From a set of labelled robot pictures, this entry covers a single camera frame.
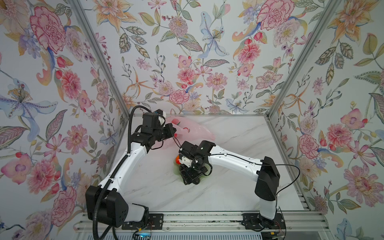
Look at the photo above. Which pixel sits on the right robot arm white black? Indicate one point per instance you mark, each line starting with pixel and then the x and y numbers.
pixel 263 172

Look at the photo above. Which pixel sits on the left aluminium corner post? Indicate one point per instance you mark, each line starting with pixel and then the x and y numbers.
pixel 103 63

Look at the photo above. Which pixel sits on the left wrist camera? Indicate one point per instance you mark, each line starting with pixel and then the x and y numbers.
pixel 161 113

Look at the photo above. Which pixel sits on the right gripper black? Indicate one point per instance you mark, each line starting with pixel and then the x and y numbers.
pixel 188 177

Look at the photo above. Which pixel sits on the aluminium corner post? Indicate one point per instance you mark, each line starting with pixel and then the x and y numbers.
pixel 328 12
pixel 103 63

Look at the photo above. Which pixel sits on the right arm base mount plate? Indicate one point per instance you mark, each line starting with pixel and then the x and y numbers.
pixel 254 221

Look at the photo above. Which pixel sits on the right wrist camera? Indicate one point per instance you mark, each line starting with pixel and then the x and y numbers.
pixel 185 161

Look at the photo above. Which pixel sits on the light green fruit plate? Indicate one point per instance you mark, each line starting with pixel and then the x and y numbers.
pixel 192 175

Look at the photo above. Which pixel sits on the orange mango fruit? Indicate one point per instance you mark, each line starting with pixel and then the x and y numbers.
pixel 177 160

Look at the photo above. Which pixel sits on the right aluminium corner post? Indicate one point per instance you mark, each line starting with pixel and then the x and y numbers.
pixel 328 12

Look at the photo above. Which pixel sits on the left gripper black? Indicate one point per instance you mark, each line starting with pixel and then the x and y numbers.
pixel 168 127

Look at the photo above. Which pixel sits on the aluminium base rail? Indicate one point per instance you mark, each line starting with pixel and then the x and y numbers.
pixel 291 221

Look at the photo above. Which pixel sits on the pink plastic bag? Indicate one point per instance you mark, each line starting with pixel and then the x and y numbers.
pixel 190 131

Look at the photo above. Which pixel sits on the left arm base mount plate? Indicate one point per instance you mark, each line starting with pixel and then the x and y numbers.
pixel 149 222

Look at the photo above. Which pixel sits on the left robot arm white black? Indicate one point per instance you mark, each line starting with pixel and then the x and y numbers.
pixel 105 203

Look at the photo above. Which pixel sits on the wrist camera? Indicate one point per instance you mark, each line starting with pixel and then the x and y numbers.
pixel 161 113
pixel 185 161

